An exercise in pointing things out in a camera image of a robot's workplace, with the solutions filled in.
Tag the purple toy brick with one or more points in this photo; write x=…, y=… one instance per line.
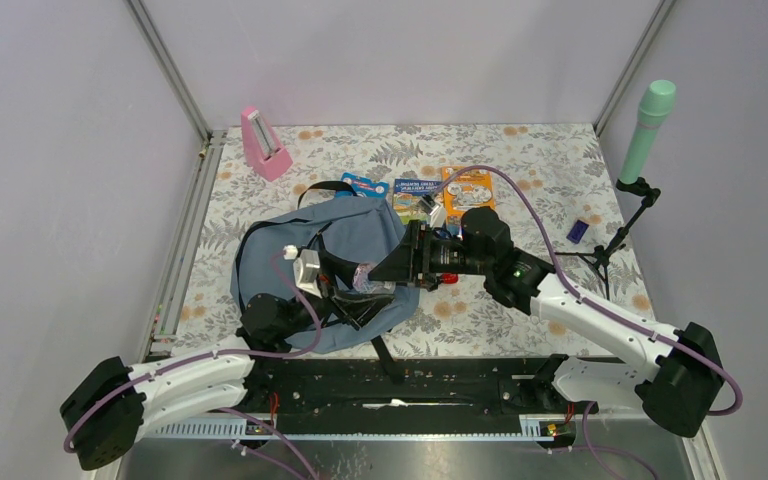
x=577, y=231

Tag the blue round package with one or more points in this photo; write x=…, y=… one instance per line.
x=365, y=187

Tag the blue treehouse book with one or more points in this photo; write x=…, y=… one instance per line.
x=420, y=200

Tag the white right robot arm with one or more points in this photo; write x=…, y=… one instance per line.
x=672, y=375

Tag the mint green microphone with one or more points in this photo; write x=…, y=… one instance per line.
x=656, y=104

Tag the red knob toy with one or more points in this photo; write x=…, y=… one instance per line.
x=449, y=278

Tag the pink metronome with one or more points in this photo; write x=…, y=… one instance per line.
x=263, y=151

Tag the orange book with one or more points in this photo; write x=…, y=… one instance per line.
x=472, y=189

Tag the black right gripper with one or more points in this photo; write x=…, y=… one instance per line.
x=411, y=261

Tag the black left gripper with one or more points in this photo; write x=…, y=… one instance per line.
x=347, y=305

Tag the floral tablecloth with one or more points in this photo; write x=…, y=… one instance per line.
x=547, y=177

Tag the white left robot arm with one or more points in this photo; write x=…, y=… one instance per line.
x=116, y=405

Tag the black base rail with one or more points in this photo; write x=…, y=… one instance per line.
x=429, y=396

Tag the blue student backpack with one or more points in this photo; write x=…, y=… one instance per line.
x=359, y=229

